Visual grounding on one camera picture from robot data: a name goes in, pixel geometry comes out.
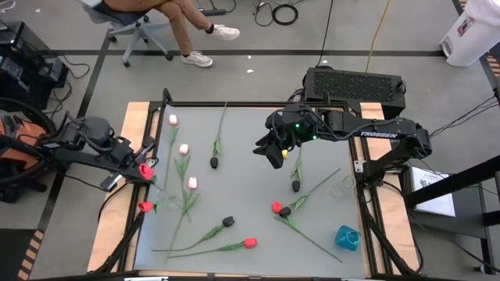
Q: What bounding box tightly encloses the white paper sheet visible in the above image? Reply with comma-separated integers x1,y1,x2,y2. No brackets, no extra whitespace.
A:
409,165,457,219

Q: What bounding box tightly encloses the grey office chair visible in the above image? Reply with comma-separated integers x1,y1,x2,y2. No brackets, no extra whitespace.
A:
80,0,175,68

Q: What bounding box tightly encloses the orange black vacuum cleaner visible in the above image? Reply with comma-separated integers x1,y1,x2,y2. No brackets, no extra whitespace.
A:
0,96,62,204

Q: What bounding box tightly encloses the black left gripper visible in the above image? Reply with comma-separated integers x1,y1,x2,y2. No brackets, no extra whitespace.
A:
109,135,157,184

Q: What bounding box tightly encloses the black computer tower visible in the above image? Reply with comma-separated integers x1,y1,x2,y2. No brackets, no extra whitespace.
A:
0,54,70,111

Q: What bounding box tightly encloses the black equipment box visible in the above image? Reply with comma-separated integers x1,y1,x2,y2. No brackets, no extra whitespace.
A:
0,21,50,59

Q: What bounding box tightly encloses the person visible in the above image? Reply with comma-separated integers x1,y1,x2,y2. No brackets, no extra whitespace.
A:
103,0,241,68

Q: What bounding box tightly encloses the red artificial tulip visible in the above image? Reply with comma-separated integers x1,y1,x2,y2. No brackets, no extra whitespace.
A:
138,199,173,215
167,237,259,259
138,162,165,193
271,201,344,264

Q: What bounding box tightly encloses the white bin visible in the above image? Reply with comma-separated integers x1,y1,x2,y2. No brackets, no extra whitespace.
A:
439,0,500,67

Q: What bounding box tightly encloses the black perforated computer case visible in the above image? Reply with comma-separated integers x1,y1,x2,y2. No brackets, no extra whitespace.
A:
303,66,407,120

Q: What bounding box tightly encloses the black metal table frame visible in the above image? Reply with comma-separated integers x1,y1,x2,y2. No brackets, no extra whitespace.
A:
93,87,421,280

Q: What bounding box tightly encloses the pink artificial tulip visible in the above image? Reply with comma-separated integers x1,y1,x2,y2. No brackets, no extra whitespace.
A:
166,176,200,262
162,114,180,191
174,144,193,224

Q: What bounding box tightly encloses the dark grey side table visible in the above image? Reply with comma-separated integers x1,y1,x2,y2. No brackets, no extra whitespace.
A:
402,154,500,274

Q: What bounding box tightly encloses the coiled black cable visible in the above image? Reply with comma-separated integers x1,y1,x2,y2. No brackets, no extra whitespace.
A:
271,2,300,27

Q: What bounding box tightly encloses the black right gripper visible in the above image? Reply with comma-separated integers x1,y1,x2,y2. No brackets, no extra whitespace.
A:
252,111,300,156

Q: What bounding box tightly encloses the yellow cable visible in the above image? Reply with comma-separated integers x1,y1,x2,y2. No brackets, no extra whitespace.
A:
364,0,392,73

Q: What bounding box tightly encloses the clear glass vase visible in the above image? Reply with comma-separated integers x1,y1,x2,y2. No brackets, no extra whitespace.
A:
330,174,357,199
155,189,184,212

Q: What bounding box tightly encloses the black hanging cable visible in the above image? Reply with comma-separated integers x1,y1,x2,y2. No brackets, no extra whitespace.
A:
315,0,335,67

